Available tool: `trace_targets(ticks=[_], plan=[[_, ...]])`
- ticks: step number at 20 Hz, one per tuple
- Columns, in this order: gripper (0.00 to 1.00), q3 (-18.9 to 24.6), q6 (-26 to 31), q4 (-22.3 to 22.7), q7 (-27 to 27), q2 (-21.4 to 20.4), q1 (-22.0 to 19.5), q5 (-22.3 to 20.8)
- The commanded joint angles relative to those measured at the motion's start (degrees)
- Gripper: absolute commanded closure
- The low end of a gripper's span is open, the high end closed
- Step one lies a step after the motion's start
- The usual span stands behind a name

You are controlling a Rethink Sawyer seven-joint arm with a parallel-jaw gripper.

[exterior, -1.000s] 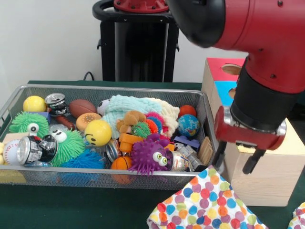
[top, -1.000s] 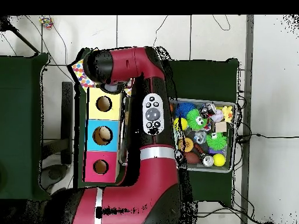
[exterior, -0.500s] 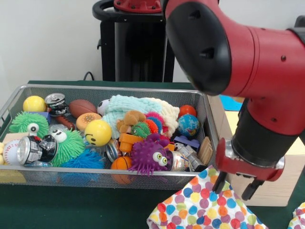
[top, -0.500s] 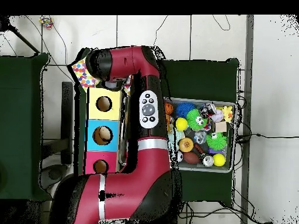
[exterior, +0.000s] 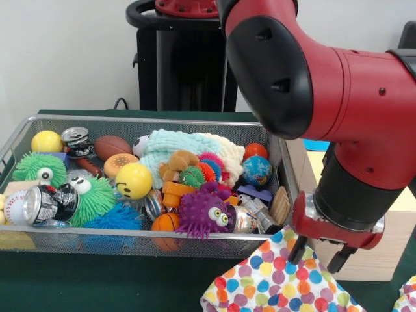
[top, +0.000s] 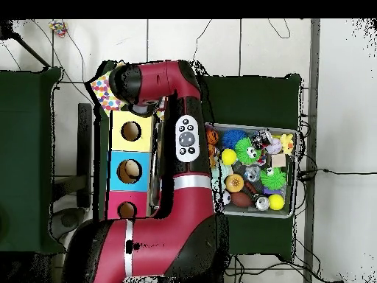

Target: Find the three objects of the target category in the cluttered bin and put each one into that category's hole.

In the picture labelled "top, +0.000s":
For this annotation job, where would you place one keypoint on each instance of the blue spiky ball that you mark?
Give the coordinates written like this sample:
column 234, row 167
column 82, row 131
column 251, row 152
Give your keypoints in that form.
column 234, row 138

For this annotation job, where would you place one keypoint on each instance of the green spiky ball with eyes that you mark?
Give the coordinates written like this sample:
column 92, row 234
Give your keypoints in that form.
column 247, row 150

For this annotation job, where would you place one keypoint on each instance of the colourful patterned cloth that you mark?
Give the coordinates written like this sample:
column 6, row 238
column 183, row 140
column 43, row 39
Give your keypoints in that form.
column 101, row 91

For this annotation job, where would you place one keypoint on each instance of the green covered side table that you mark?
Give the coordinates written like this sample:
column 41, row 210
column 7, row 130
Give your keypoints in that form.
column 29, row 147

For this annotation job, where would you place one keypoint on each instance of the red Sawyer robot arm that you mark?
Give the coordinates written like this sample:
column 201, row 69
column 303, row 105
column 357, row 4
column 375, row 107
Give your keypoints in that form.
column 188, row 236

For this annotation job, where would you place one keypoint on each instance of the shallow clear bin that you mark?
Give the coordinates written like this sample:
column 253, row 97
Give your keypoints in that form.
column 265, row 127

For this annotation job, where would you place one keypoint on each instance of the wooden box with three holes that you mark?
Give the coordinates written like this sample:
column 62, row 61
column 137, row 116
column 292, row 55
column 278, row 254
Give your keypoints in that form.
column 118, row 153

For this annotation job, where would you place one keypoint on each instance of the small orange basketball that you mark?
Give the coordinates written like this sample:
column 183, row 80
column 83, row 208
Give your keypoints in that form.
column 212, row 137

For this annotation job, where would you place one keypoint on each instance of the small brown football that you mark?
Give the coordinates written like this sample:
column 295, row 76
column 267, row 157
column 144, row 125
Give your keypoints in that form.
column 240, row 199

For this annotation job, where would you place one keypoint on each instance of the dark green table cloth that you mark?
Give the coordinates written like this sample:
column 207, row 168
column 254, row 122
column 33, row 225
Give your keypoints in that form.
column 253, row 94

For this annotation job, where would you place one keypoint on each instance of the yellow ball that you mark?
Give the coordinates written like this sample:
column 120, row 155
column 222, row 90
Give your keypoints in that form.
column 276, row 202
column 228, row 156

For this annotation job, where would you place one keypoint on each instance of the small colourful toy on floor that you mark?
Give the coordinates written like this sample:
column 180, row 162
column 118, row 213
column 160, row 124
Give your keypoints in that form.
column 58, row 26

